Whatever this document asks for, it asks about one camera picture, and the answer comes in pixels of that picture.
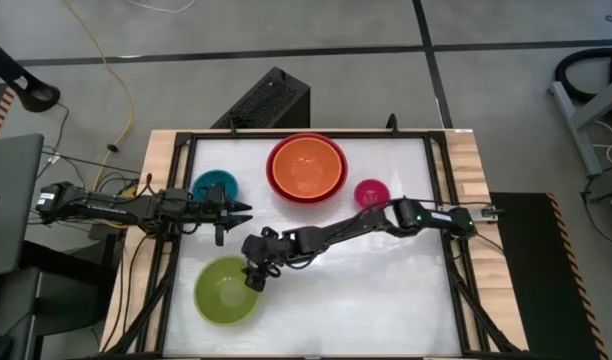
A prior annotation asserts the black office chair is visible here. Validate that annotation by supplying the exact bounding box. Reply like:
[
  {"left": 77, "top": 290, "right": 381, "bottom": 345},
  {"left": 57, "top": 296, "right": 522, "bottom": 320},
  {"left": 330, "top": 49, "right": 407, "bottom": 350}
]
[{"left": 0, "top": 239, "right": 118, "bottom": 360}]

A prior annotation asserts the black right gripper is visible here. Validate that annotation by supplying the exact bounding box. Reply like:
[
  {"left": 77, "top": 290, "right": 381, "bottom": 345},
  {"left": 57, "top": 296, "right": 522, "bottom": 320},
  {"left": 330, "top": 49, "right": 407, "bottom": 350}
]
[{"left": 241, "top": 226, "right": 290, "bottom": 294}]

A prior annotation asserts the teal plastic bowl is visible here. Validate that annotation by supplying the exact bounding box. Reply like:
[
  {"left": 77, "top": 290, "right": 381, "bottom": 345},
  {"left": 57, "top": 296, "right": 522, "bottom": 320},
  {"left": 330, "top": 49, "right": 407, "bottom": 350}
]
[{"left": 191, "top": 169, "right": 241, "bottom": 203}]

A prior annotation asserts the white cable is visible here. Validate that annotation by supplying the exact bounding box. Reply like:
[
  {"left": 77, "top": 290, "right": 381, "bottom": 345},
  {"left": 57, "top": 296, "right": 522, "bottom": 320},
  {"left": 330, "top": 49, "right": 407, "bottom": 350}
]
[{"left": 125, "top": 0, "right": 198, "bottom": 15}]

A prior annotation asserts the yellow cable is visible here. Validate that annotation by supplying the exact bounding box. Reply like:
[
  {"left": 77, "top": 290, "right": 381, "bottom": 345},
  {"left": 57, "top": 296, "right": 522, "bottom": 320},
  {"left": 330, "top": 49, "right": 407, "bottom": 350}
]
[{"left": 60, "top": 0, "right": 137, "bottom": 194}]

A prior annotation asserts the white table mat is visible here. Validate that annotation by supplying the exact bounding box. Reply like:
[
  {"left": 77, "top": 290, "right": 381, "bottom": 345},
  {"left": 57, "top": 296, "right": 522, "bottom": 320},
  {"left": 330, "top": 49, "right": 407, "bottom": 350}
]
[{"left": 162, "top": 136, "right": 463, "bottom": 358}]

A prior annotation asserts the green plastic bowl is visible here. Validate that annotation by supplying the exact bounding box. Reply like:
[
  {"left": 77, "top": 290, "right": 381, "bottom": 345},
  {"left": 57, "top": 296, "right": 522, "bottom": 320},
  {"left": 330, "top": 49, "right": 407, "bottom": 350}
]
[{"left": 193, "top": 255, "right": 262, "bottom": 328}]

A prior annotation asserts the small pink plastic bowl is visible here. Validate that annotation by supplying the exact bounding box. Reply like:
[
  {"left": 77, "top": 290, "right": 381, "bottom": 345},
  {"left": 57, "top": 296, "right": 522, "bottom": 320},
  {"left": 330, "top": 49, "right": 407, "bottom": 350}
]
[{"left": 353, "top": 178, "right": 393, "bottom": 211}]

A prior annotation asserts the large red plastic bowl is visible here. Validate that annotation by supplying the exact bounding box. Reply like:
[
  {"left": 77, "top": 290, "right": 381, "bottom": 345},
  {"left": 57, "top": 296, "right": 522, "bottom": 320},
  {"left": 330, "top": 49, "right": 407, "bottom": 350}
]
[{"left": 265, "top": 132, "right": 350, "bottom": 205}]

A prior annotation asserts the large orange plastic bowl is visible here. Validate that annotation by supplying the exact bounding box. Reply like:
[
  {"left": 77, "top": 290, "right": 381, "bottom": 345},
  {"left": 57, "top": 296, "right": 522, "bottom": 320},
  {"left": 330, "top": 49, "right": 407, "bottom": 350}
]
[{"left": 271, "top": 136, "right": 345, "bottom": 199}]

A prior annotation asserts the black metal table frame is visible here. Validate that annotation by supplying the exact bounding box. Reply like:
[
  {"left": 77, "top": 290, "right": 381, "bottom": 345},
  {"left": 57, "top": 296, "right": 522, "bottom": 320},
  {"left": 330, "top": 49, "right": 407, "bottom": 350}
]
[{"left": 130, "top": 113, "right": 525, "bottom": 360}]

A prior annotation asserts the black computer tower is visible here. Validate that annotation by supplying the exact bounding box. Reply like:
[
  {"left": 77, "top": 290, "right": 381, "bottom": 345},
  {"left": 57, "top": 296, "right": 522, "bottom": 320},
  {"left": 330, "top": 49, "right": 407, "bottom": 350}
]
[{"left": 210, "top": 65, "right": 312, "bottom": 131}]

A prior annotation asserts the grey metal stand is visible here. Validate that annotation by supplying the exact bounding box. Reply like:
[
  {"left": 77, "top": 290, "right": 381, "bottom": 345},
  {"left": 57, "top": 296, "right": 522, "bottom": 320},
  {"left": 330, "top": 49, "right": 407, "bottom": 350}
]
[{"left": 549, "top": 71, "right": 612, "bottom": 178}]

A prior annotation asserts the black hose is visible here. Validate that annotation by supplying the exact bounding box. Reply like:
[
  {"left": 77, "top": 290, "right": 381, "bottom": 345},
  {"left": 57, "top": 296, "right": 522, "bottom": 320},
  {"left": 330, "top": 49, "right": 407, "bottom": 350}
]
[{"left": 555, "top": 46, "right": 612, "bottom": 104}]

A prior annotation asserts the silver arm base bracket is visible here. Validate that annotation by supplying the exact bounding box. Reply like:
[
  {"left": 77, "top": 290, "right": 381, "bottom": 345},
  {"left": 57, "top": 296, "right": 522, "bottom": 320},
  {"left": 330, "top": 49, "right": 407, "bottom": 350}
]
[{"left": 467, "top": 203, "right": 505, "bottom": 222}]

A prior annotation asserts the black curved stand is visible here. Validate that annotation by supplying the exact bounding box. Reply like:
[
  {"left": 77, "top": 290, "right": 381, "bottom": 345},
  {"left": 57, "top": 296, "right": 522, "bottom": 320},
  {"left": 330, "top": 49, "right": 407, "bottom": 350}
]
[{"left": 0, "top": 33, "right": 62, "bottom": 114}]

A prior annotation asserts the black hazard-striped floor mat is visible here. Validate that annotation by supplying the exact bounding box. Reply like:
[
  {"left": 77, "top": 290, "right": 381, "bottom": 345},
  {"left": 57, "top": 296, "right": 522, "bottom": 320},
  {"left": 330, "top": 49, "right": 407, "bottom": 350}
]
[{"left": 489, "top": 191, "right": 610, "bottom": 360}]

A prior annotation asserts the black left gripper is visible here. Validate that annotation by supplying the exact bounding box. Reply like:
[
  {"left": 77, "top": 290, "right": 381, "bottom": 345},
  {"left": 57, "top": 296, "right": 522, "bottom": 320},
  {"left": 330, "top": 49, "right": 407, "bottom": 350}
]
[{"left": 187, "top": 181, "right": 254, "bottom": 248}]

